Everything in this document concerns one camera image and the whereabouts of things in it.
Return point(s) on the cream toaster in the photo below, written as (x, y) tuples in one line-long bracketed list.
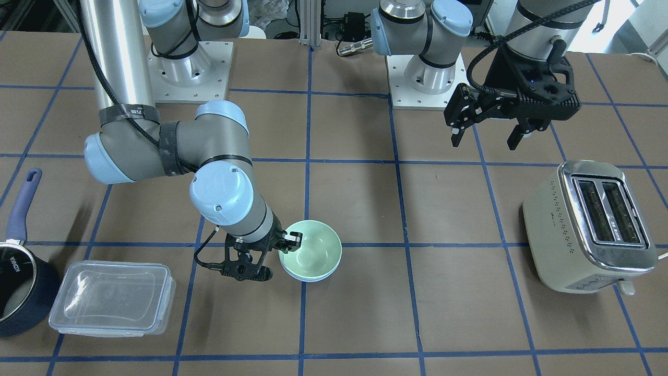
[(586, 230)]

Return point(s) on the green bowl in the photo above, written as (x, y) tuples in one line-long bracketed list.
[(320, 252)]

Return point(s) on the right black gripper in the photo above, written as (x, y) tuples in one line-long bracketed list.
[(273, 238)]

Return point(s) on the blue bowl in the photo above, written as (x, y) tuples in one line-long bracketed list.
[(308, 279)]

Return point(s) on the aluminium frame post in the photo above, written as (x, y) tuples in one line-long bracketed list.
[(310, 18)]

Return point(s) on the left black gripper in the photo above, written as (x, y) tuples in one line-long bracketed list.
[(505, 74)]

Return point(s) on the dark blue saucepan with lid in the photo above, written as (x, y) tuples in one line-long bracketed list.
[(29, 285)]

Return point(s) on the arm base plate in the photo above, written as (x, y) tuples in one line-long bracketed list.
[(196, 79), (414, 85)]

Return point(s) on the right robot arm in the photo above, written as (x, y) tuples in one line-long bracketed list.
[(133, 144)]

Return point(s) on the clear plastic lidded container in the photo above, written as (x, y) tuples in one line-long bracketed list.
[(113, 299)]

